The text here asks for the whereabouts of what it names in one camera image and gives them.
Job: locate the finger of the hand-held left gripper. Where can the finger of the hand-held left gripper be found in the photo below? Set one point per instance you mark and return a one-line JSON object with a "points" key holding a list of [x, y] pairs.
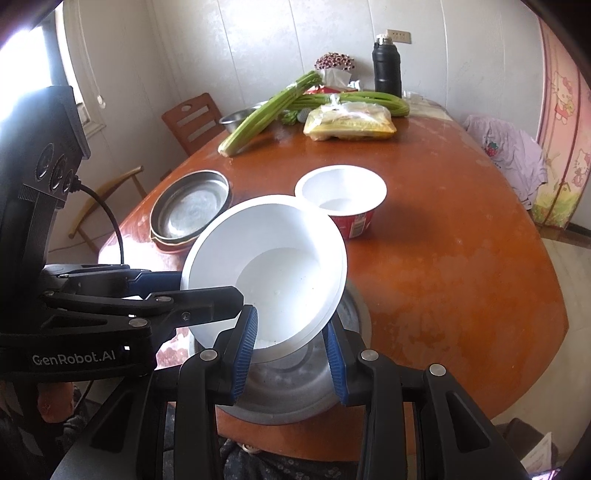
{"points": [[203, 304], [157, 280]]}

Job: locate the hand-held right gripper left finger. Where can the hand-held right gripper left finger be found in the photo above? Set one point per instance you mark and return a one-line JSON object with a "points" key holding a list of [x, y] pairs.
{"points": [[244, 353]]}

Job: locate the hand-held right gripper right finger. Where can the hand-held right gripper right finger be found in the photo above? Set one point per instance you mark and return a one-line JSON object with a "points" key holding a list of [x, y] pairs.
{"points": [[334, 364]]}

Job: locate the large stainless steel bowl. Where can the large stainless steel bowl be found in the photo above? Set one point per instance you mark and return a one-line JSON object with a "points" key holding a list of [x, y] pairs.
{"points": [[286, 392]]}

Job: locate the white instant noodle bowl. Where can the white instant noodle bowl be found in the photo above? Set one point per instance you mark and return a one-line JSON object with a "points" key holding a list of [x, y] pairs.
{"points": [[277, 272]]}

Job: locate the round metal pan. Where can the round metal pan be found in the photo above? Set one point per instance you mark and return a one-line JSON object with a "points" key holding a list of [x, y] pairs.
{"points": [[191, 207]]}

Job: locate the person's left hand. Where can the person's left hand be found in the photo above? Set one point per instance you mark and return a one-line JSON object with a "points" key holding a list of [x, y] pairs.
{"points": [[55, 401]]}

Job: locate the light wooden chair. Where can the light wooden chair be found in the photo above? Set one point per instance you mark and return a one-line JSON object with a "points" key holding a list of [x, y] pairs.
{"points": [[108, 184]]}

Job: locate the red-brown wooden chair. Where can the red-brown wooden chair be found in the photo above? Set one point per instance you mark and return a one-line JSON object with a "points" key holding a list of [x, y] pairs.
{"points": [[194, 122]]}

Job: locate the red instant noodle bowl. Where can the red instant noodle bowl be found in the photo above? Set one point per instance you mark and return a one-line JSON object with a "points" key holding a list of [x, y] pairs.
{"points": [[341, 194]]}

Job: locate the small stainless steel bowl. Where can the small stainless steel bowl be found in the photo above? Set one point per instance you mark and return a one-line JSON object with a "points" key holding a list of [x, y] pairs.
{"points": [[238, 119]]}

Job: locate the green celery bunch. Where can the green celery bunch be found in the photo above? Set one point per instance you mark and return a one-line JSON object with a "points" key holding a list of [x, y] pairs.
{"points": [[263, 120], [369, 102]]}

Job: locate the fruit in white foam net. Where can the fruit in white foam net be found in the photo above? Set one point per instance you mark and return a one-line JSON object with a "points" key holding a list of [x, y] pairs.
{"points": [[304, 115]]}

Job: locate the white paper sheet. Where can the white paper sheet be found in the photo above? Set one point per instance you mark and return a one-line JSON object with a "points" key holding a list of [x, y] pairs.
{"points": [[540, 454]]}

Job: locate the yellow noodle packet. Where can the yellow noodle packet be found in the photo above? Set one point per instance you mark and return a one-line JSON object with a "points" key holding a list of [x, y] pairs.
{"points": [[351, 123]]}

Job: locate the pink clothing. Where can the pink clothing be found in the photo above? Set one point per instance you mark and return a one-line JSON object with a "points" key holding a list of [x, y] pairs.
{"points": [[508, 157]]}

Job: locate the dark floral bouquet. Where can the dark floral bouquet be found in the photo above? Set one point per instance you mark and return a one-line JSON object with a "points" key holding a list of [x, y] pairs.
{"points": [[333, 62]]}

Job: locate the white plastic bag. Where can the white plastic bag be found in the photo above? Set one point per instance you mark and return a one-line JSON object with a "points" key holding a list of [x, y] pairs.
{"points": [[422, 104]]}

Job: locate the black thermos bottle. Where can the black thermos bottle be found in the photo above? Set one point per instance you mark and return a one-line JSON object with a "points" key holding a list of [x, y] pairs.
{"points": [[387, 69]]}

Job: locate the pink cartoon wardrobe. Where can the pink cartoon wardrobe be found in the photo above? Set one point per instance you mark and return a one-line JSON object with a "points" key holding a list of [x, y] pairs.
{"points": [[563, 138]]}

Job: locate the beige wall socket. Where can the beige wall socket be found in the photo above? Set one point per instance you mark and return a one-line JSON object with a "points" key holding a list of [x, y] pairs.
{"points": [[399, 36]]}

